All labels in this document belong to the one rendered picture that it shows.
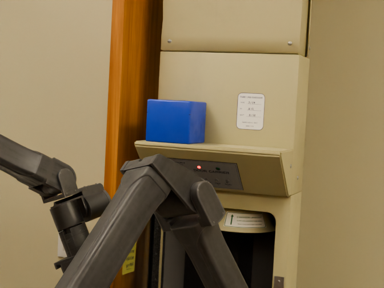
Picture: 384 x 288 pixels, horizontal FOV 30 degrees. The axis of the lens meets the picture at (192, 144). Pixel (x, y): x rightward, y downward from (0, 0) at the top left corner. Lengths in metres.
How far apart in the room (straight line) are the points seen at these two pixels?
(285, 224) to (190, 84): 0.37
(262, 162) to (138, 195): 0.47
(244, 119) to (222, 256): 0.48
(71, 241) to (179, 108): 0.35
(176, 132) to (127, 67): 0.20
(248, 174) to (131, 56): 0.38
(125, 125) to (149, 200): 0.57
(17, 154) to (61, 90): 0.86
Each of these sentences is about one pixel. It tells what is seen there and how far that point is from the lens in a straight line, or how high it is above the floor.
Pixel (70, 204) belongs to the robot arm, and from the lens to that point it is 1.45.
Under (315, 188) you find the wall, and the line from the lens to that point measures 1.97.
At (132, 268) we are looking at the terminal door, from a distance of 1.52.
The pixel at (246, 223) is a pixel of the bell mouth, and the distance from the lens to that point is 1.60.
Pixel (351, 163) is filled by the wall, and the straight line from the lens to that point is 1.95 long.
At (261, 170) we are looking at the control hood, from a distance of 1.47.
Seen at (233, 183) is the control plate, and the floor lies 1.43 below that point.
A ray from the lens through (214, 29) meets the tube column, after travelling 1.59.
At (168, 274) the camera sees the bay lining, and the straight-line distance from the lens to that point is 1.70.
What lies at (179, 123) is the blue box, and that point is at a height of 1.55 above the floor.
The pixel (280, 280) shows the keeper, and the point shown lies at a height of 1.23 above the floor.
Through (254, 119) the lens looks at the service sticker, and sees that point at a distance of 1.55.
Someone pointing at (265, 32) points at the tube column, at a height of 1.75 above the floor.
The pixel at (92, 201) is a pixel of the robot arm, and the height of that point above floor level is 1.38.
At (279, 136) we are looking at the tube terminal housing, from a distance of 1.54.
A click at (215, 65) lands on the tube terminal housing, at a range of 1.59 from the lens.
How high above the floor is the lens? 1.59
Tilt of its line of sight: 3 degrees down
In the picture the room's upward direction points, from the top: 3 degrees clockwise
